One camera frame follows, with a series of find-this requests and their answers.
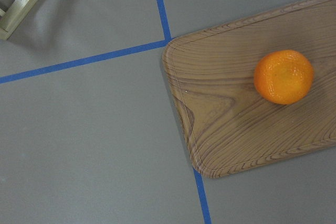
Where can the orange fruit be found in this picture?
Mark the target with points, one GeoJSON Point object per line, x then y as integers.
{"type": "Point", "coordinates": [283, 77]}

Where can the wooden grain tray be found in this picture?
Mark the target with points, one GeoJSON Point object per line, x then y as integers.
{"type": "Point", "coordinates": [228, 127]}

